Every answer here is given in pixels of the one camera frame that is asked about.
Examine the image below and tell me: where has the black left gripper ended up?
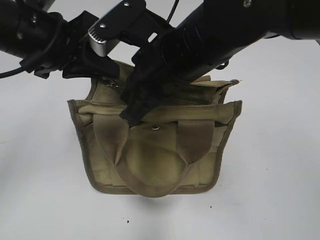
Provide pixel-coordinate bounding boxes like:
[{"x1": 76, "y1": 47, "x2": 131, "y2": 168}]
[{"x1": 34, "y1": 11, "x2": 120, "y2": 79}]

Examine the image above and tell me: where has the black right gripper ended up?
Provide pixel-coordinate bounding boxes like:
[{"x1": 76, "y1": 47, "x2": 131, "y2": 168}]
[{"x1": 120, "y1": 29, "x2": 190, "y2": 127}]

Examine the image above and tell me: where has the metal zipper pull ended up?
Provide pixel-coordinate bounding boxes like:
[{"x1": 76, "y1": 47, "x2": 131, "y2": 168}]
[{"x1": 108, "y1": 80, "x2": 119, "y2": 89}]

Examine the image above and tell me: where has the olive yellow canvas bag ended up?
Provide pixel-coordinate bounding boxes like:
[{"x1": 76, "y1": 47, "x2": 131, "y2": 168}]
[{"x1": 68, "y1": 62, "x2": 243, "y2": 198}]

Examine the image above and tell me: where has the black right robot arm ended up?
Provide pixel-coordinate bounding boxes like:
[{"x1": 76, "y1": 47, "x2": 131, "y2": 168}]
[{"x1": 120, "y1": 0, "x2": 320, "y2": 126}]

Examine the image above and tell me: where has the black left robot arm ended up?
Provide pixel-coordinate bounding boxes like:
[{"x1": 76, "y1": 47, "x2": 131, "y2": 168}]
[{"x1": 0, "y1": 0, "x2": 120, "y2": 79}]

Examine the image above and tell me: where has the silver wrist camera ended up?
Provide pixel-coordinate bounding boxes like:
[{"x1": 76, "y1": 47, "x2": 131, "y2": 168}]
[{"x1": 87, "y1": 0, "x2": 156, "y2": 57}]

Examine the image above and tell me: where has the black cable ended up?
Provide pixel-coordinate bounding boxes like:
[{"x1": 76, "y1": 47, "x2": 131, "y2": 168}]
[{"x1": 0, "y1": 14, "x2": 63, "y2": 79}]

